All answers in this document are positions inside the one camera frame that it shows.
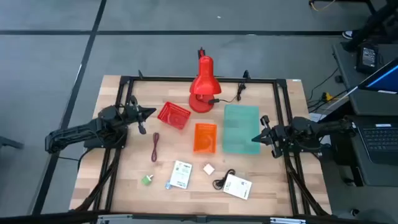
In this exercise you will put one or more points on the pink wall charger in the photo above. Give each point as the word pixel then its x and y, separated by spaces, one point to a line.
pixel 208 169

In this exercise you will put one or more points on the yellow power plug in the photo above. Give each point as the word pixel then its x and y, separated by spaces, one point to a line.
pixel 326 97

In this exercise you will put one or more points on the person's leg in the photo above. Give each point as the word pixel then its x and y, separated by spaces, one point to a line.
pixel 373 21

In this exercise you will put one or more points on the laptop with lit screen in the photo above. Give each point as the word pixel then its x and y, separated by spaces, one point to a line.
pixel 384 79

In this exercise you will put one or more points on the black laptop with keyboard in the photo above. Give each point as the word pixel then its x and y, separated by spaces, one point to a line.
pixel 379 143

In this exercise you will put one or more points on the white card reader box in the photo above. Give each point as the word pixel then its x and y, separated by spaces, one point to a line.
pixel 181 174
pixel 237 186

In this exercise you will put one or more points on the red plastic basket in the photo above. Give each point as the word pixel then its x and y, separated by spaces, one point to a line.
pixel 174 115

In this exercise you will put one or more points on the white paper sheet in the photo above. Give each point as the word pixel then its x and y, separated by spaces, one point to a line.
pixel 315 116

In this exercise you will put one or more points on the black furniture leg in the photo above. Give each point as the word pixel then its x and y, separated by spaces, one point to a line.
pixel 11 143

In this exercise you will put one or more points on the person's white shoe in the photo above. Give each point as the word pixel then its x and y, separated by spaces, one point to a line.
pixel 347 34

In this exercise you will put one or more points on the red desk lamp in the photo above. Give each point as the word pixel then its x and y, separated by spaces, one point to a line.
pixel 205 84

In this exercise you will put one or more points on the black power adapter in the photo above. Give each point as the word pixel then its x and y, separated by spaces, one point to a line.
pixel 368 57

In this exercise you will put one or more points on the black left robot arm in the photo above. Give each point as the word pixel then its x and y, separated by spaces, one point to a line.
pixel 77 132

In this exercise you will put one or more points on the orange plastic basket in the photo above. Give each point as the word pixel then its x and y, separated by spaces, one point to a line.
pixel 205 138

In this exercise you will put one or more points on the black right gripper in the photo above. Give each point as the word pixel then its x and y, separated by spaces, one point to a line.
pixel 278 137

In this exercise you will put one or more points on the teal plastic bin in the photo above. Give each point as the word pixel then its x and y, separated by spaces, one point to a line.
pixel 241 130

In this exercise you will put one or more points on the green wall charger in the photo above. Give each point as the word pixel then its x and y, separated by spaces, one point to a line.
pixel 146 180

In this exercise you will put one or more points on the black side desk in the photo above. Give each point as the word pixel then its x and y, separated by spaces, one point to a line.
pixel 345 68

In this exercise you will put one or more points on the black aluminium rig frame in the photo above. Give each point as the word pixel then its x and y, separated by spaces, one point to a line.
pixel 155 78

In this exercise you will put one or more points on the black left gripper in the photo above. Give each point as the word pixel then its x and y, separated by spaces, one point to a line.
pixel 133 113

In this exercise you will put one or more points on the silver metal bracket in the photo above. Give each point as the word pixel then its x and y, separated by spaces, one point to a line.
pixel 287 221
pixel 115 219

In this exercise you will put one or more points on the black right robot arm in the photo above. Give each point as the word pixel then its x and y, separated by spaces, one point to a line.
pixel 311 130

